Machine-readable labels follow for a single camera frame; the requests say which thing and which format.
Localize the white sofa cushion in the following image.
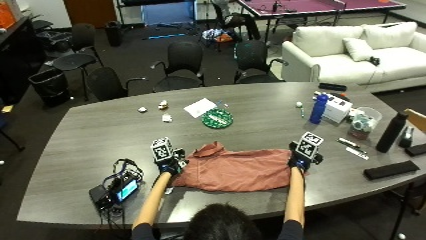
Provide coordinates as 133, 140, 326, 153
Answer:
342, 37, 376, 62

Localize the white marker cube glove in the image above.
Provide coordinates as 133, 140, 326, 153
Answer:
294, 131, 324, 160
149, 136, 174, 163

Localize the blue water bottle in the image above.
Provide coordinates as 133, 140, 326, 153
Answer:
308, 93, 330, 125

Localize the black water bottle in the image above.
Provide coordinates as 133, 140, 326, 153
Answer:
375, 111, 408, 154

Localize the blue framed cart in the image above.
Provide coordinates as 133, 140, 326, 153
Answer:
139, 0, 199, 40

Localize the white marker cube left glove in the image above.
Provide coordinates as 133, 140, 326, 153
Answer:
149, 136, 174, 163

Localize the white cardboard box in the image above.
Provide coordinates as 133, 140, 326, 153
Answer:
322, 96, 354, 124

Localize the black waste bin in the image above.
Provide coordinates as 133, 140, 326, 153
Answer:
27, 67, 71, 108

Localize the black cabinet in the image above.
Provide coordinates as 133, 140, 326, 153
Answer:
0, 14, 47, 106

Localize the the person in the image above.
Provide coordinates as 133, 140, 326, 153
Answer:
129, 203, 306, 240

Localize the white paper sheet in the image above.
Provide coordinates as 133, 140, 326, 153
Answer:
182, 97, 218, 119

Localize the black and white marker pen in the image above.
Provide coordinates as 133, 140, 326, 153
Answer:
335, 137, 368, 155

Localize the person's left hand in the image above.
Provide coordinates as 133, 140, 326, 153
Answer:
153, 147, 190, 177

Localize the clear plastic container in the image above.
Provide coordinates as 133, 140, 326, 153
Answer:
347, 106, 383, 140

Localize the green round plate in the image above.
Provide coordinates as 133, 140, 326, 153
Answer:
200, 107, 234, 130

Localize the black power bank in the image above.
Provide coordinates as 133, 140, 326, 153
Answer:
87, 184, 114, 212

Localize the black recording device with screen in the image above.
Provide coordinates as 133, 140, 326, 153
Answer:
107, 173, 141, 205

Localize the black office chair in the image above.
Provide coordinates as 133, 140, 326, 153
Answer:
232, 39, 290, 84
85, 66, 150, 102
149, 40, 206, 93
51, 23, 105, 101

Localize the black flat pouch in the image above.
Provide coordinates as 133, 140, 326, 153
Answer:
362, 160, 420, 181

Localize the black rectangular case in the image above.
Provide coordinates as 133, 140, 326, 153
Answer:
316, 82, 348, 92

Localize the white marker cube right glove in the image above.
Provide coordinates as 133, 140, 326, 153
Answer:
294, 131, 324, 160

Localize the white sofa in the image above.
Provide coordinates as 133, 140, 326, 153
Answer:
280, 21, 426, 93

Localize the purple table-tennis table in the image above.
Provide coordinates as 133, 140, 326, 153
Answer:
235, 0, 407, 44

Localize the person's right hand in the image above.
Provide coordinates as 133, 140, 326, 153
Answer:
286, 141, 324, 174

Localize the terracotta shirt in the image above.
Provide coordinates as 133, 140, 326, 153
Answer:
171, 141, 295, 193

